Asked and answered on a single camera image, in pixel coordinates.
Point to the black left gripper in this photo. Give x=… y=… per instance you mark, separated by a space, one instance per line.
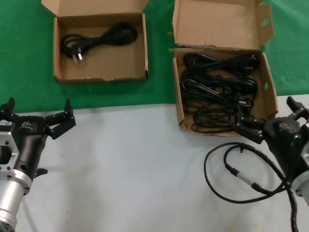
x=29 y=140

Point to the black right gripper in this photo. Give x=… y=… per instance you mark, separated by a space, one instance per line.
x=282 y=140

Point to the cardboard box with plain lid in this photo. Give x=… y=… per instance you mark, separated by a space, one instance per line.
x=96 y=65

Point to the cardboard box with holed flap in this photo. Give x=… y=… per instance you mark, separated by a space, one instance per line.
x=217 y=24

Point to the small black knob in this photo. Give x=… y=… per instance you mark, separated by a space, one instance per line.
x=41 y=172

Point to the green table mat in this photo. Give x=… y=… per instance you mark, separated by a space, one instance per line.
x=24 y=60

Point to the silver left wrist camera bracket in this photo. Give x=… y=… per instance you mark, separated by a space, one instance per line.
x=6 y=154

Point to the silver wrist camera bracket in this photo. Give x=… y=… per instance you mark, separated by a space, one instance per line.
x=307 y=157
x=6 y=154

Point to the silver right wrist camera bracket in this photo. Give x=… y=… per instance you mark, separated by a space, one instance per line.
x=307 y=157

